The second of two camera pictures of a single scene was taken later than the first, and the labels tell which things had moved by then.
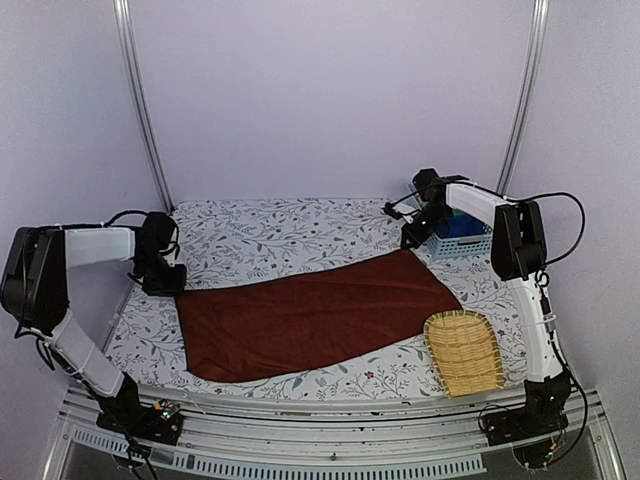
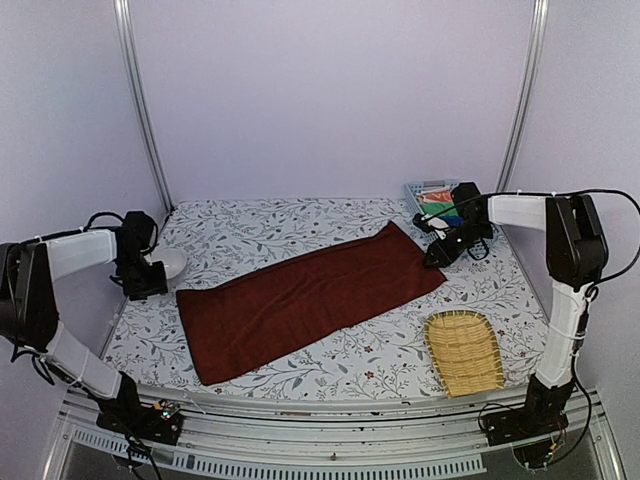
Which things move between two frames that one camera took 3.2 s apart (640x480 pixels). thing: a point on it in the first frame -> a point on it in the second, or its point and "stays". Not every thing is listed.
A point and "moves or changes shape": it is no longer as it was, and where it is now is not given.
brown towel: x=248 y=332 moves or changes shape
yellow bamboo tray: x=465 y=351 stays
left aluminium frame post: x=123 y=13 stays
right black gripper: x=419 y=238 -> x=445 y=255
